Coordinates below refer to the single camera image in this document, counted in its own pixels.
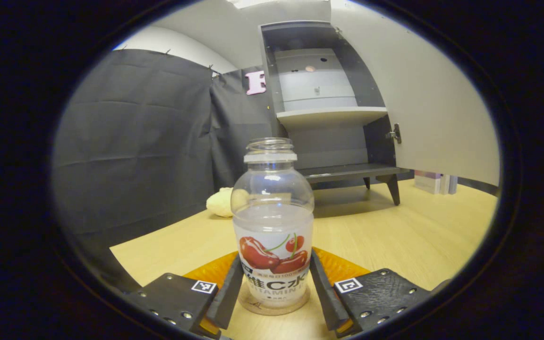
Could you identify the black backdrop cloth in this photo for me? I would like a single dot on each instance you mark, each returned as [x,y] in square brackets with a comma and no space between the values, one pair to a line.
[135,141]

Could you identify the metal door hinge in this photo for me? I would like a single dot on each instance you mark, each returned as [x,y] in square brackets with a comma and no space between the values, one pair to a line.
[395,134]

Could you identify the grey cabinet door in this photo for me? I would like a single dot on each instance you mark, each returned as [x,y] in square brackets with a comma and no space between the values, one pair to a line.
[418,94]

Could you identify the grey book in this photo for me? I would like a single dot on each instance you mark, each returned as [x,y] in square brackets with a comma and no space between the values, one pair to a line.
[445,185]

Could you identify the ceiling light panel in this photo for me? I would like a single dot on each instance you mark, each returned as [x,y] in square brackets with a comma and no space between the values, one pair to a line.
[253,2]

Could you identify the white cabinet shelf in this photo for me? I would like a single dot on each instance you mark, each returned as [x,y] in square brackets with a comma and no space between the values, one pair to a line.
[328,115]

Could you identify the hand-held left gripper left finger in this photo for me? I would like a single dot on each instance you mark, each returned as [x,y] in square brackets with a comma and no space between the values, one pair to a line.
[229,297]

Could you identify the pink brown book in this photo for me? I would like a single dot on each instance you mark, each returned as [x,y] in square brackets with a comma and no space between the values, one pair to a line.
[427,183]

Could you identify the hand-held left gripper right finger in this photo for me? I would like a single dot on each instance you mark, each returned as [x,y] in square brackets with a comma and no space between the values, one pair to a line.
[326,297]

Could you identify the dark grey cabinet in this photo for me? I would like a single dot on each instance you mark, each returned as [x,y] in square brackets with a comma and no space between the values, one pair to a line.
[343,146]

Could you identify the pale yellow soft object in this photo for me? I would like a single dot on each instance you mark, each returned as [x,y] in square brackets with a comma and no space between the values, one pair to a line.
[219,203]

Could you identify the clear bottle cherry label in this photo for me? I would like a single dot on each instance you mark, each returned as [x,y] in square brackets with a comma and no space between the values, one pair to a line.
[272,222]

